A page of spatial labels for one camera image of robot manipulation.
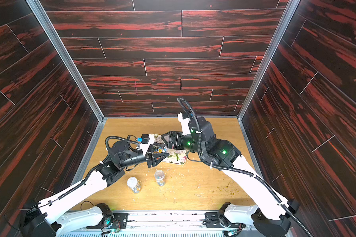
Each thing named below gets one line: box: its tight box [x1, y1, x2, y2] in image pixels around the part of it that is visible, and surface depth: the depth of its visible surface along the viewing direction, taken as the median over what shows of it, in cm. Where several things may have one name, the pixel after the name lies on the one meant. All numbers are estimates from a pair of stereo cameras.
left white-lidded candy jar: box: [126, 176, 142, 194], surface depth 78 cm
